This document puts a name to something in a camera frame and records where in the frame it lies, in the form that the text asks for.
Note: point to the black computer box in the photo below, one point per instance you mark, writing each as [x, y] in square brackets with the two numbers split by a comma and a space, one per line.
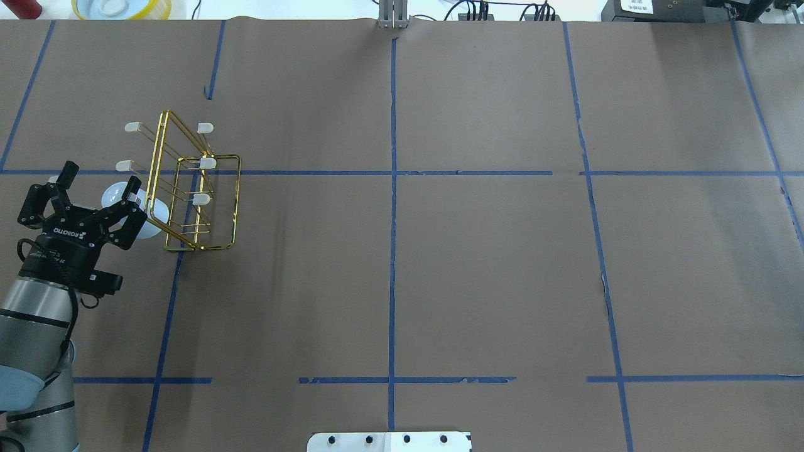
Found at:
[664, 12]

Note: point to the aluminium frame post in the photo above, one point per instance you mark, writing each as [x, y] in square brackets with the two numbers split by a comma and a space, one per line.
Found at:
[393, 14]

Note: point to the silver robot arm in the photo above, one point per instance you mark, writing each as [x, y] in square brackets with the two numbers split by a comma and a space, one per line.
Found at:
[40, 312]

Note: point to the red cylinder bottle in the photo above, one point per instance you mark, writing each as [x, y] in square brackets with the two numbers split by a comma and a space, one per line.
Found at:
[24, 9]

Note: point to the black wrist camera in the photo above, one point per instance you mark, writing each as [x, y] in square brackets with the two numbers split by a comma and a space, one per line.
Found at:
[99, 284]

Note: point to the yellow bowl with blue plate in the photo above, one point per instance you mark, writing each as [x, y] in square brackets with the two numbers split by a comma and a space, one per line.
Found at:
[122, 10]

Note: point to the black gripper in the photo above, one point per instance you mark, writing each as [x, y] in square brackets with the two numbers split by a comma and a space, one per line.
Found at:
[61, 250]

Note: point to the gold wire cup holder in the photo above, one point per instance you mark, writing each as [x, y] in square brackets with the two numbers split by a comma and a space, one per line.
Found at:
[191, 191]

